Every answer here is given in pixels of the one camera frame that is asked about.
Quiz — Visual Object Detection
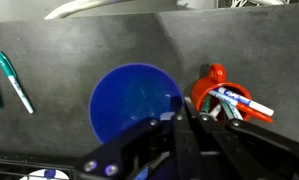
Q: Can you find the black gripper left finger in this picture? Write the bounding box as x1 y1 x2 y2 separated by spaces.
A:
73 113 190 180

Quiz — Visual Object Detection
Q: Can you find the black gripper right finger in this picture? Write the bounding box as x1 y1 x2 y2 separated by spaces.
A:
183 96 299 180

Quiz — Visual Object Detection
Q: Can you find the blue plastic cup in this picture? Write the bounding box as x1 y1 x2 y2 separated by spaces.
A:
88 62 185 145

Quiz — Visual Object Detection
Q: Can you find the white marker red cap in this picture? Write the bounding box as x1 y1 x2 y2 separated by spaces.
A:
208 90 275 124

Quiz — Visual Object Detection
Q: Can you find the white marker blue print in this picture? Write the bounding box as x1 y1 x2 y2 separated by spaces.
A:
216 86 276 118

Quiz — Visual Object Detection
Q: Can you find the teal capped marker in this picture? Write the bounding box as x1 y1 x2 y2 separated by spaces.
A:
201 94 213 114

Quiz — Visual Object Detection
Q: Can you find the black dish rack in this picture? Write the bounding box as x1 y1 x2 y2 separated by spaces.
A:
0 155 78 180

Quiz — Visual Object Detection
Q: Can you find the silver dishwasher handle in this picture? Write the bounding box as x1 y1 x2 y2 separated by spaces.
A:
43 0 138 21

